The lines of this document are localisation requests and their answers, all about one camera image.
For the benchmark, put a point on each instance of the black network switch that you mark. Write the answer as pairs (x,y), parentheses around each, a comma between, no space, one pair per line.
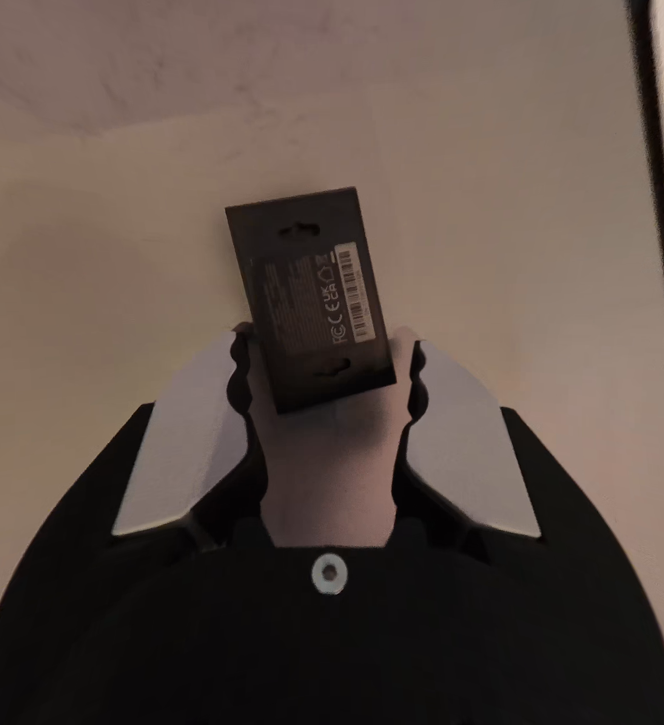
(309,306)

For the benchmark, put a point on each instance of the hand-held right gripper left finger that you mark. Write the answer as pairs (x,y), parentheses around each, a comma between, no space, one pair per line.
(179,453)

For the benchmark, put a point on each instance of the dark rectangular table panel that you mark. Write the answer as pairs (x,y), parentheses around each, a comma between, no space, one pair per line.
(640,136)

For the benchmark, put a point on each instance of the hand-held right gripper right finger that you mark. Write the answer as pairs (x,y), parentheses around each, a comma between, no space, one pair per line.
(473,453)

